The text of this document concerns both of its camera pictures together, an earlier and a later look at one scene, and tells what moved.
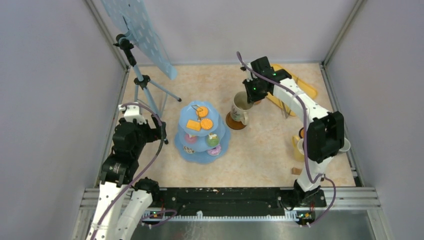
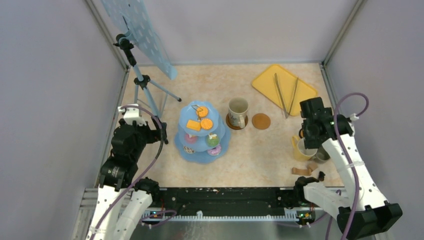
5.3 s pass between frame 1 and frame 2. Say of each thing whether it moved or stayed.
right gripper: moved
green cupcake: stayed
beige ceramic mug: moved
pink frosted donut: stayed
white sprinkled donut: stayed
